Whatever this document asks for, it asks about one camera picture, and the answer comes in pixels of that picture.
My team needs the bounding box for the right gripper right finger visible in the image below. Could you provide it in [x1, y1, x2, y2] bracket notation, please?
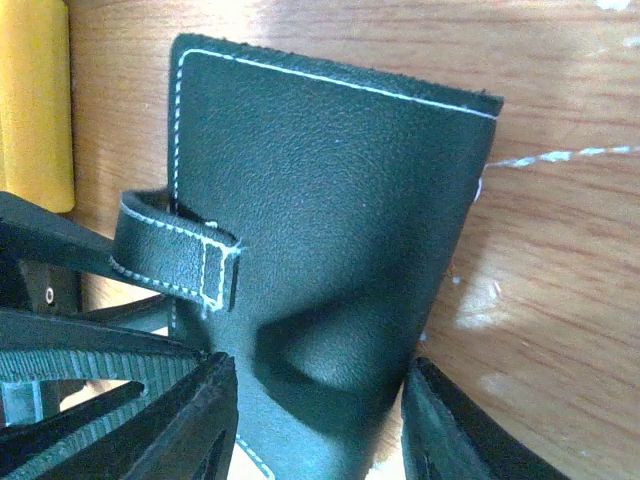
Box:
[401, 357, 566, 479]

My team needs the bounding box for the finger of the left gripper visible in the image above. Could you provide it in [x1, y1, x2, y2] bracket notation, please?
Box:
[1, 304, 207, 428]
[1, 192, 170, 320]

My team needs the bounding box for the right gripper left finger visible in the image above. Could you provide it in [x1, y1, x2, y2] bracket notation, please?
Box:
[1, 353, 238, 479]

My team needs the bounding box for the black card holder wallet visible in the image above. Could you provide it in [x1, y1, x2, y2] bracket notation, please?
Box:
[110, 34, 503, 479]

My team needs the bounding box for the yellow card bin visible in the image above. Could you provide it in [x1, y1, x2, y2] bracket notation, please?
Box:
[1, 1, 75, 213]

